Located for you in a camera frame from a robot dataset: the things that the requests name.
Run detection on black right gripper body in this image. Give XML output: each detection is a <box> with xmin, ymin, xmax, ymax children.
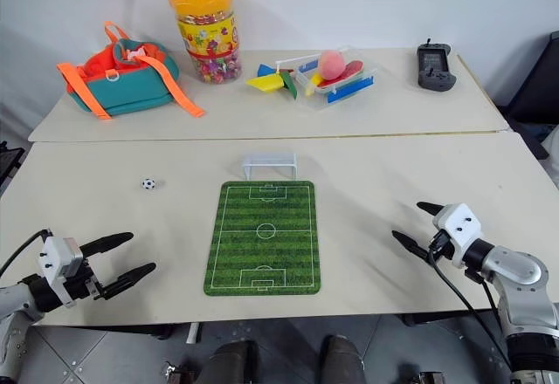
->
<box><xmin>427</xmin><ymin>231</ymin><xmax>455</xmax><ymax>261</ymax></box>

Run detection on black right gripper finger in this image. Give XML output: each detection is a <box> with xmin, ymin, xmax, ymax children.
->
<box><xmin>417</xmin><ymin>202</ymin><xmax>446</xmax><ymax>217</ymax></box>
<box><xmin>391</xmin><ymin>230</ymin><xmax>433</xmax><ymax>259</ymax></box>

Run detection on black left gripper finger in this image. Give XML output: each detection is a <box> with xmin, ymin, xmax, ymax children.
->
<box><xmin>102</xmin><ymin>263</ymin><xmax>157</xmax><ymax>300</ymax></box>
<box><xmin>80</xmin><ymin>231</ymin><xmax>135</xmax><ymax>261</ymax></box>

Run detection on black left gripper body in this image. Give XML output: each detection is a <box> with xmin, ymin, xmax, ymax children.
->
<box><xmin>65</xmin><ymin>259</ymin><xmax>106</xmax><ymax>305</ymax></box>

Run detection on green soccer field mat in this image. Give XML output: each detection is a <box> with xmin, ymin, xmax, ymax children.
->
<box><xmin>203</xmin><ymin>180</ymin><xmax>322</xmax><ymax>297</ymax></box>

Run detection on small white goal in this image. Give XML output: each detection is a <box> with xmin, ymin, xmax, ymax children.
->
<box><xmin>242</xmin><ymin>152</ymin><xmax>299</xmax><ymax>181</ymax></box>

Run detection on black stand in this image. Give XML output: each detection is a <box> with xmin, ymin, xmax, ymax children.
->
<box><xmin>0</xmin><ymin>141</ymin><xmax>25</xmax><ymax>187</ymax></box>

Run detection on dark rounded shape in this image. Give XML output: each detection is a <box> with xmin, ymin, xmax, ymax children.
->
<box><xmin>321</xmin><ymin>334</ymin><xmax>366</xmax><ymax>384</ymax></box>
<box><xmin>204</xmin><ymin>339</ymin><xmax>259</xmax><ymax>384</ymax></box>

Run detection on grey handheld game console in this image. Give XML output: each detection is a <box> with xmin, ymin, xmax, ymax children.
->
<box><xmin>416</xmin><ymin>38</ymin><xmax>458</xmax><ymax>93</ymax></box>

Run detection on long blue plastic strip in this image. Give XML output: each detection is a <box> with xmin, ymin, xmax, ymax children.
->
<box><xmin>327</xmin><ymin>76</ymin><xmax>376</xmax><ymax>104</ymax></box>

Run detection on clear plastic box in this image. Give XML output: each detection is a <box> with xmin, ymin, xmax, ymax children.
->
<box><xmin>294</xmin><ymin>58</ymin><xmax>379</xmax><ymax>113</ymax></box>

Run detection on teal orange fabric bag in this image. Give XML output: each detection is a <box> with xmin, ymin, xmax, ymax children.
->
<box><xmin>55</xmin><ymin>21</ymin><xmax>206</xmax><ymax>120</ymax></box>

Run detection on red plastic piece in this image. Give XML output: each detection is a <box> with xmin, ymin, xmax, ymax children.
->
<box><xmin>321</xmin><ymin>59</ymin><xmax>366</xmax><ymax>88</ymax></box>

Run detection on black chair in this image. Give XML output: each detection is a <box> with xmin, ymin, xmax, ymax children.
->
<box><xmin>506</xmin><ymin>30</ymin><xmax>559</xmax><ymax>161</ymax></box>

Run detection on yellow plastic piece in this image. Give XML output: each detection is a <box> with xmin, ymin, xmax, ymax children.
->
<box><xmin>304</xmin><ymin>72</ymin><xmax>327</xmax><ymax>97</ymax></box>

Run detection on pink peach toy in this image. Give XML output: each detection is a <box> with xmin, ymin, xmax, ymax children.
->
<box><xmin>317</xmin><ymin>50</ymin><xmax>349</xmax><ymax>80</ymax></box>

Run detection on colourful flat shape pieces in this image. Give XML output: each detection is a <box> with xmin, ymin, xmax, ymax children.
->
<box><xmin>245</xmin><ymin>63</ymin><xmax>299</xmax><ymax>99</ymax></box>

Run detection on clear jar with orange lid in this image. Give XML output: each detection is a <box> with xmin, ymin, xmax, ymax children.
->
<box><xmin>168</xmin><ymin>0</ymin><xmax>244</xmax><ymax>85</ymax></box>

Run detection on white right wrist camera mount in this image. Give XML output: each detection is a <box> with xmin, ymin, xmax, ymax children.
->
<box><xmin>431</xmin><ymin>203</ymin><xmax>482</xmax><ymax>268</ymax></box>

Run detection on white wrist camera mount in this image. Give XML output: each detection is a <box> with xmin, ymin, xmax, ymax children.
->
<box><xmin>36</xmin><ymin>236</ymin><xmax>85</xmax><ymax>309</ymax></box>
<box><xmin>431</xmin><ymin>203</ymin><xmax>482</xmax><ymax>268</ymax></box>

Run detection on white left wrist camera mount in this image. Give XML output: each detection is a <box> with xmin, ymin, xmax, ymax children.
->
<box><xmin>36</xmin><ymin>236</ymin><xmax>85</xmax><ymax>309</ymax></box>

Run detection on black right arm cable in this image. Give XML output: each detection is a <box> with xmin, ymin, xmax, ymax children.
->
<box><xmin>427</xmin><ymin>243</ymin><xmax>514</xmax><ymax>372</ymax></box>

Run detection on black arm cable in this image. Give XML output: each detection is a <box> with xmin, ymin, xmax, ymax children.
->
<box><xmin>427</xmin><ymin>243</ymin><xmax>514</xmax><ymax>372</ymax></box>
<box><xmin>0</xmin><ymin>228</ymin><xmax>53</xmax><ymax>276</ymax></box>

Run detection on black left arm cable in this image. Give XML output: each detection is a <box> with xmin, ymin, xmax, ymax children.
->
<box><xmin>0</xmin><ymin>228</ymin><xmax>53</xmax><ymax>276</ymax></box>

